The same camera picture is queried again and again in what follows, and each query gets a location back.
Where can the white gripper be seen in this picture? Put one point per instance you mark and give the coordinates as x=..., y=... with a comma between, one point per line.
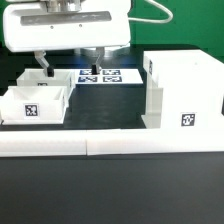
x=29, y=25

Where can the white front drawer tray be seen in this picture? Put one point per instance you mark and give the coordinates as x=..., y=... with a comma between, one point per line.
x=33, y=105

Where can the white drawer tray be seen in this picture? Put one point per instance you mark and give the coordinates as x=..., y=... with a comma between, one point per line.
x=33, y=105
x=36, y=77

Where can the white drawer cabinet box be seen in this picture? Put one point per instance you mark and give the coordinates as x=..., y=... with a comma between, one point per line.
x=185, y=89

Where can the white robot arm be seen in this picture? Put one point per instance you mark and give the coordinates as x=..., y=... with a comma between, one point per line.
x=39, y=26

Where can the white rear drawer tray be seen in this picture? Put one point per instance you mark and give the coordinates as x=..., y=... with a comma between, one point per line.
x=36, y=77

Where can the white marker tag sheet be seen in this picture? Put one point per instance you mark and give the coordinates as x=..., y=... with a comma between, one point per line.
x=108, y=76

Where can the white front wall bar right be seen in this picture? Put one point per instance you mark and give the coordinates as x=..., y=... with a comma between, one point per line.
x=148, y=141

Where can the white wall bar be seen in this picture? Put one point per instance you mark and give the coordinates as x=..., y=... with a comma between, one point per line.
x=148, y=141
x=42, y=143

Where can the white front wall bar left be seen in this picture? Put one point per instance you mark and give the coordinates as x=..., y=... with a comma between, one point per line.
x=42, y=143

